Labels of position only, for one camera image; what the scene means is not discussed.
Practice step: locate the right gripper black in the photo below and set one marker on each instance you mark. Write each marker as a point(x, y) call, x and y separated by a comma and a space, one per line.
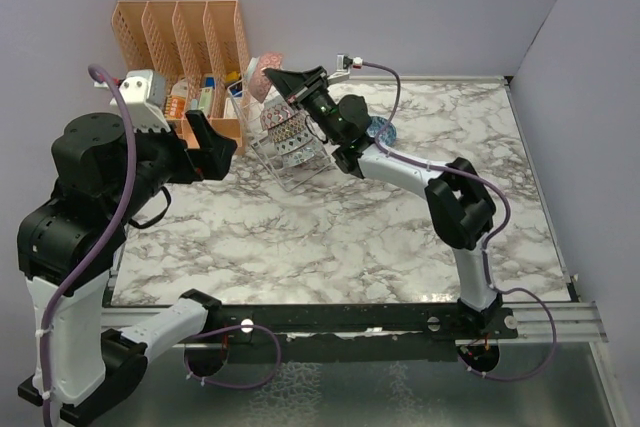
point(299, 87)

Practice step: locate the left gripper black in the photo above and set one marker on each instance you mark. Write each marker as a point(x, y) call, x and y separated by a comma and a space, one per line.
point(211, 159)

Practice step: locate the light blue patterned bowl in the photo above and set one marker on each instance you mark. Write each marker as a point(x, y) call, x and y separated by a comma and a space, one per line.
point(275, 112)

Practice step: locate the pink patterned bowl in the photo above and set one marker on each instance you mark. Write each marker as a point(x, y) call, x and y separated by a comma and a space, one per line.
point(258, 85)

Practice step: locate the brown patterned bowl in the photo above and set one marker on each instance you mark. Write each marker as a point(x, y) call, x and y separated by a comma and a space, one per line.
point(287, 128)

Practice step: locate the black white patterned bowl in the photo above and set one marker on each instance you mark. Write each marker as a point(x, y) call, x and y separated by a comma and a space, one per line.
point(293, 143)

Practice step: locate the white wire dish rack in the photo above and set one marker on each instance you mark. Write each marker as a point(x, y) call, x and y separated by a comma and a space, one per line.
point(247, 111)

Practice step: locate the red patterned white bowl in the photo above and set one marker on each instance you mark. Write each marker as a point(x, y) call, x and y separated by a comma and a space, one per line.
point(301, 155)

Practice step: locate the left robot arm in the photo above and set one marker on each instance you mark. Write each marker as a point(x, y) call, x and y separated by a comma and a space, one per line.
point(67, 247)

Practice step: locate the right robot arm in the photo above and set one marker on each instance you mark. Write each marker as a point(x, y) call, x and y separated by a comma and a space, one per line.
point(459, 204)

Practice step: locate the orange plastic file organizer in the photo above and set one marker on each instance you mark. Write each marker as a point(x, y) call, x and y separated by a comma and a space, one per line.
point(189, 40)

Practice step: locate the blue triangle patterned bowl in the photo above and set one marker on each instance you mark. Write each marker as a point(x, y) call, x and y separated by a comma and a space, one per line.
point(380, 127)

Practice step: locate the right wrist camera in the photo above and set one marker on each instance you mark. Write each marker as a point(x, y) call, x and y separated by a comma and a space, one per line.
point(345, 64)

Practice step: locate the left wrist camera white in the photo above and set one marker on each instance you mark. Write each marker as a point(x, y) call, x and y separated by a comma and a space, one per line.
point(139, 99)

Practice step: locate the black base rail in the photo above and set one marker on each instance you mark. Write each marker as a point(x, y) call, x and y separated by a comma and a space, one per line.
point(330, 333)

